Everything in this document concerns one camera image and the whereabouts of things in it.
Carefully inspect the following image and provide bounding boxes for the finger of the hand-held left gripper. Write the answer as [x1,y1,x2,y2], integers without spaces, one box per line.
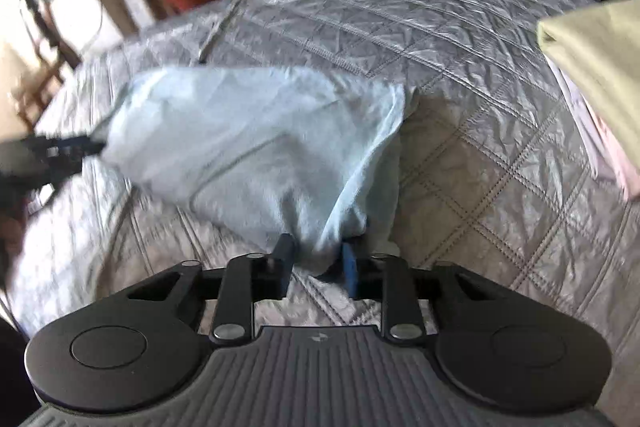
[30,131,107,170]

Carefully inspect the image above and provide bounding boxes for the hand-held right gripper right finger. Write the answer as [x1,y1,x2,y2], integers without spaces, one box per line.
[341,243,506,342]

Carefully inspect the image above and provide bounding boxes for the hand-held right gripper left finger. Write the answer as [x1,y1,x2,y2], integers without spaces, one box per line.
[127,233,296,345]

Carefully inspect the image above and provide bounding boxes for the light blue garment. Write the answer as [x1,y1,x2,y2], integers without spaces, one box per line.
[102,66,418,279]

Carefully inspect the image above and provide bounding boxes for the dark wooden chair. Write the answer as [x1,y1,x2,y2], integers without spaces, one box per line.
[15,2,82,134]

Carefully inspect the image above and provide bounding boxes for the silver quilted bedspread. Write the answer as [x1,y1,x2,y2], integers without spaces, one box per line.
[10,0,640,410]

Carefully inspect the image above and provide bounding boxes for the pink folded garment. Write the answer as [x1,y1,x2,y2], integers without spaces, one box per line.
[545,57,640,201]

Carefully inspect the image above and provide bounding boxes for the cream folded garment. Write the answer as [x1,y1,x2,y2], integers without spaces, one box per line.
[537,0,640,158]

